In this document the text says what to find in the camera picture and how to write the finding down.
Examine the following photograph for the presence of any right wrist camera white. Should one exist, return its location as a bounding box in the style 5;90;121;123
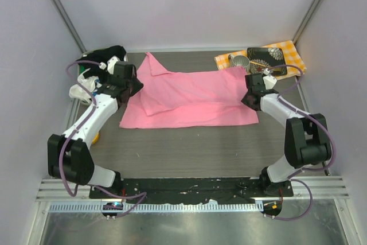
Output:
263;68;277;90

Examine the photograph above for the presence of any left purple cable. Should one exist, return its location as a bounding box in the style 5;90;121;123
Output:
58;60;147;219

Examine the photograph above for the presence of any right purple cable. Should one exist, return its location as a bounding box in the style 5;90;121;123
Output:
263;65;337;220

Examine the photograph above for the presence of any orange checkered cloth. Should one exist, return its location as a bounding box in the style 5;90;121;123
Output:
214;41;306;80

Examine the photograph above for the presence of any grey striped cup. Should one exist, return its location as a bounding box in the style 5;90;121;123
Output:
228;54;251;73

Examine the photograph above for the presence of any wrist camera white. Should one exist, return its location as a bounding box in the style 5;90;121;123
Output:
99;56;120;75
263;68;277;90

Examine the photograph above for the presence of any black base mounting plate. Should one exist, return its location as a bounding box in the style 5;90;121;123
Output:
106;177;294;205

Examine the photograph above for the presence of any black floral rectangular plate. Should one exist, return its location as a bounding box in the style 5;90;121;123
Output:
247;47;286;73

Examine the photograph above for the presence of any white slotted cable duct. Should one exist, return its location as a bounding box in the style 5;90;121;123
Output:
49;201;263;213

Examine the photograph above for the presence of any white printed t shirt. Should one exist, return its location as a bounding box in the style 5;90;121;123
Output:
69;71;101;105

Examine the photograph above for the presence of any orange plastic bowl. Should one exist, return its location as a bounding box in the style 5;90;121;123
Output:
92;132;100;145

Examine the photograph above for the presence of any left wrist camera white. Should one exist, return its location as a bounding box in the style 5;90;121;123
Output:
99;56;120;75

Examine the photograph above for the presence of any pink t shirt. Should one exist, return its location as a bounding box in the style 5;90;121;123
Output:
119;53;259;129

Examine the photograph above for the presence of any purple cable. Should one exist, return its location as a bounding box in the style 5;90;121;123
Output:
58;60;147;219
263;65;337;220

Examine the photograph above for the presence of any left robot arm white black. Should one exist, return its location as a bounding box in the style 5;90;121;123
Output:
47;60;143;199

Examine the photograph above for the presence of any grey laundry basket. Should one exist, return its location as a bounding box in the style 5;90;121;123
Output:
77;46;128;96

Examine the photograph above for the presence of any gold spoon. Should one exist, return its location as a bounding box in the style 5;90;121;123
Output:
250;60;271;68

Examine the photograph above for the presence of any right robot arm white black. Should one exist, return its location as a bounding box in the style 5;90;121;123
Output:
241;73;334;196

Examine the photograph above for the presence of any black t shirt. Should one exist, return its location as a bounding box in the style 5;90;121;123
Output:
79;45;127;80

